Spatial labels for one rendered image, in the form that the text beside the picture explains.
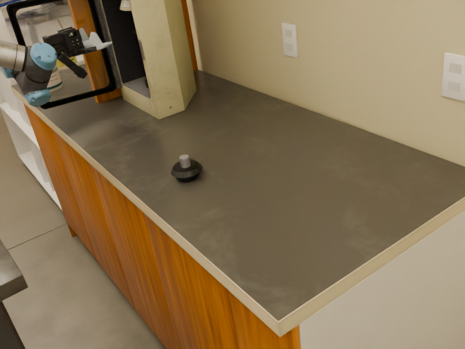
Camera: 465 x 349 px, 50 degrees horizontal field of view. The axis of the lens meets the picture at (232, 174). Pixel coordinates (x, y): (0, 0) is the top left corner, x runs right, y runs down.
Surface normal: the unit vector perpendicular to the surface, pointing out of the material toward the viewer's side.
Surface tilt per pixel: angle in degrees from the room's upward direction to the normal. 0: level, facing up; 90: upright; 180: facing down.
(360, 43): 90
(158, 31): 90
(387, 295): 90
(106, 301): 0
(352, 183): 0
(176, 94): 90
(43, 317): 0
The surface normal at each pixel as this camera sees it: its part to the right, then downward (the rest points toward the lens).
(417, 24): -0.81, 0.38
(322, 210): -0.13, -0.86
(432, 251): 0.58, 0.35
